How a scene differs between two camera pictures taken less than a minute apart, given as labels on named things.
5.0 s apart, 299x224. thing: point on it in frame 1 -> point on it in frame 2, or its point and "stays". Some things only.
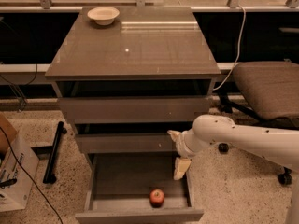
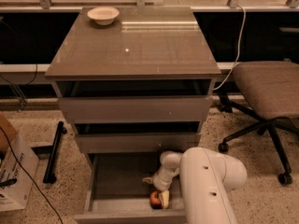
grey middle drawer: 127,137 stays
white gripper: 180,146 -> 160,181
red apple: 157,198 stays
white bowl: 103,15 stays
